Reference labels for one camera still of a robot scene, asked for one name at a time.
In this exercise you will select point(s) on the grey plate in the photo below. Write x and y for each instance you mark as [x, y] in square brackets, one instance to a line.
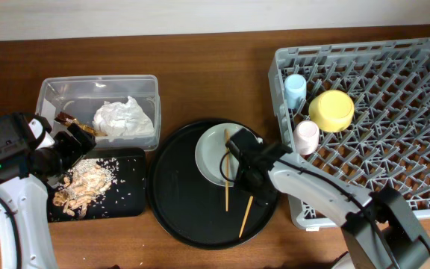
[210, 149]

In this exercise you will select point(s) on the gold foil wrapper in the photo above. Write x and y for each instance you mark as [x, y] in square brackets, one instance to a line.
[67, 120]

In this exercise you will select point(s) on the clear plastic bin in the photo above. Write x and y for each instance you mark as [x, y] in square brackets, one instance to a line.
[81, 96]

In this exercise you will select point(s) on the yellow bowl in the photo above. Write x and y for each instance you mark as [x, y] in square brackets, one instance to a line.
[332, 111]

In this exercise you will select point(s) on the wooden chopstick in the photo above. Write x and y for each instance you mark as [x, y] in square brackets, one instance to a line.
[245, 216]
[227, 170]

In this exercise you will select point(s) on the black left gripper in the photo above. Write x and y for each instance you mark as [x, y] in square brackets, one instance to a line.
[63, 138]

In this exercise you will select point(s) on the white napkin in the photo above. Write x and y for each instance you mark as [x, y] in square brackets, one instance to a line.
[117, 119]

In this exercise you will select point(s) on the blue cup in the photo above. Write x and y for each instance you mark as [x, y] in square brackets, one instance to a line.
[295, 89]

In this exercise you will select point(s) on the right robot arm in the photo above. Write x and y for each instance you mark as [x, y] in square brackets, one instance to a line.
[379, 228]

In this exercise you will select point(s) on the round black tray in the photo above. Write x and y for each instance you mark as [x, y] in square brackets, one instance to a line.
[192, 209]

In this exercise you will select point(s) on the pink cup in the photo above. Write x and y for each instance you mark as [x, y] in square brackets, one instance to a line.
[306, 137]

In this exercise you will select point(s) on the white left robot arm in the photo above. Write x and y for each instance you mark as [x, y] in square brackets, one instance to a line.
[25, 239]

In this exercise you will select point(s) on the food scraps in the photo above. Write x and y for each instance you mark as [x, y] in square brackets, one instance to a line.
[85, 188]

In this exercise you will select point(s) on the grey dishwasher rack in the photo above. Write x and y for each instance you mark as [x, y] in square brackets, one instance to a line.
[388, 141]

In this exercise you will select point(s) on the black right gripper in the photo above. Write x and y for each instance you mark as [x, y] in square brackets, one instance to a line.
[265, 190]

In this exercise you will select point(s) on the black rectangular tray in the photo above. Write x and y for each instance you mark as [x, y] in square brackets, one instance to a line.
[127, 199]

